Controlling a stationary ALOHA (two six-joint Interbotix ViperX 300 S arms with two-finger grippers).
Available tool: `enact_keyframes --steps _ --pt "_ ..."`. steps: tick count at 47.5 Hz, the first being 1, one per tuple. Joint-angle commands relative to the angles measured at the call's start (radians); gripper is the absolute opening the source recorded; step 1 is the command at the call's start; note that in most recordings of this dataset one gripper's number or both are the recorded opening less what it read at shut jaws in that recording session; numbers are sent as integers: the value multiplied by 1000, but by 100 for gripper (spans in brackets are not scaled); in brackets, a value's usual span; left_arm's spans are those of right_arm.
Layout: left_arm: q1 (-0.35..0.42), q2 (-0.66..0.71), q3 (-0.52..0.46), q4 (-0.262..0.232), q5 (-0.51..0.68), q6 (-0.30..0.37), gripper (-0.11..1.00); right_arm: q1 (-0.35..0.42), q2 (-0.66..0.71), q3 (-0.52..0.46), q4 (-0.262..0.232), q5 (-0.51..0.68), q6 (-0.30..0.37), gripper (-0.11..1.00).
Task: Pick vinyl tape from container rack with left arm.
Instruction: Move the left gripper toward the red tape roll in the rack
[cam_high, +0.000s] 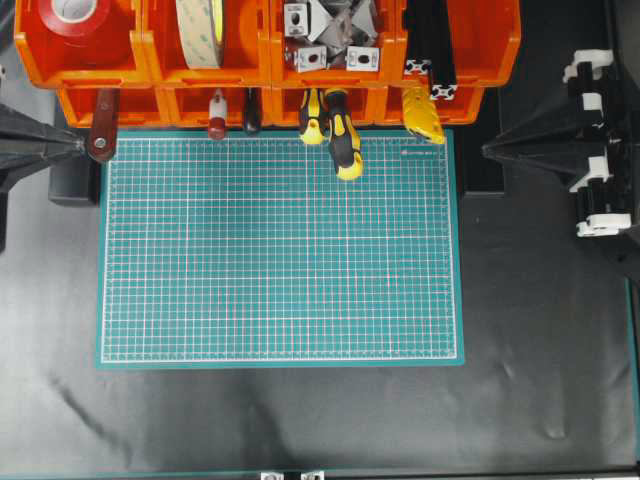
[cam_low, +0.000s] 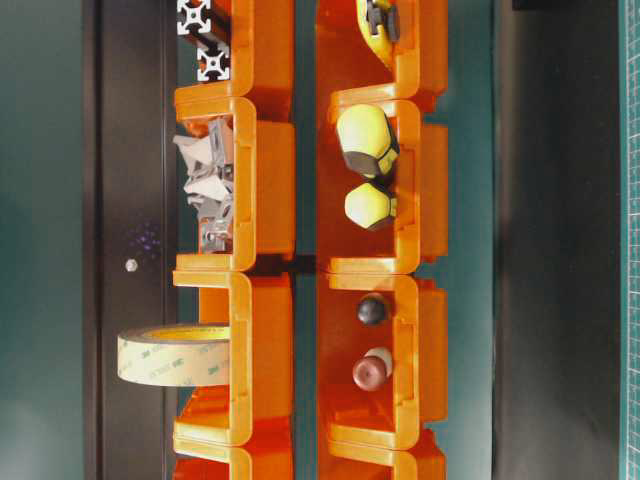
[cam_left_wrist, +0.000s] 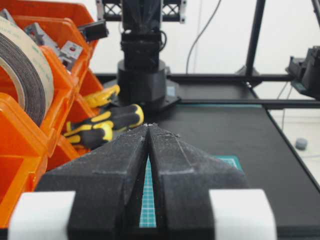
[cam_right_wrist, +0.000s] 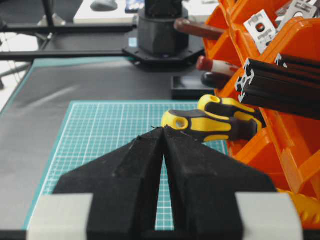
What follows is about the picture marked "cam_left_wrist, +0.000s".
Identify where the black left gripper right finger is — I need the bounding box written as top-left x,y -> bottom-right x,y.
148,124 -> 249,240

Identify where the black table mat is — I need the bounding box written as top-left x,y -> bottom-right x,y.
144,104 -> 320,236

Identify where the orange upper tape bin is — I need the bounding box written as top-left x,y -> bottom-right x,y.
0,46 -> 75,228

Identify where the black aluminium frame post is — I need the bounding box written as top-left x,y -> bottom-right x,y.
236,0 -> 266,88

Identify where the grey hanging cable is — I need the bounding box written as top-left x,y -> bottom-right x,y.
185,0 -> 222,75

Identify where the orange upper bracket bin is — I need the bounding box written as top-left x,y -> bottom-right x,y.
0,0 -> 99,88

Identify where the small grey cap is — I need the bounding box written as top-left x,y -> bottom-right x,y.
295,138 -> 308,151

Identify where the green cutting mat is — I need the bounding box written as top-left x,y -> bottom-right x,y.
139,155 -> 243,228

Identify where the yellow-black tool upper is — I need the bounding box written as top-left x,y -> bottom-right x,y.
84,84 -> 120,108

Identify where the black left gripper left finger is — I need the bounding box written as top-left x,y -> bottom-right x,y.
35,125 -> 148,240

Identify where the white double-sided tape roll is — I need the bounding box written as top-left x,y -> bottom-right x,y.
0,17 -> 54,126

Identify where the orange lower screwdriver bin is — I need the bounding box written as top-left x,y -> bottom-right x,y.
47,69 -> 103,171

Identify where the grey metal corner bracket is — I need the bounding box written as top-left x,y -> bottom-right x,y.
58,40 -> 83,72
24,22 -> 60,56

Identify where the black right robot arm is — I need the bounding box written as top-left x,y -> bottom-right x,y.
146,56 -> 320,240

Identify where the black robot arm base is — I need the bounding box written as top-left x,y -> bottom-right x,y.
112,0 -> 180,112

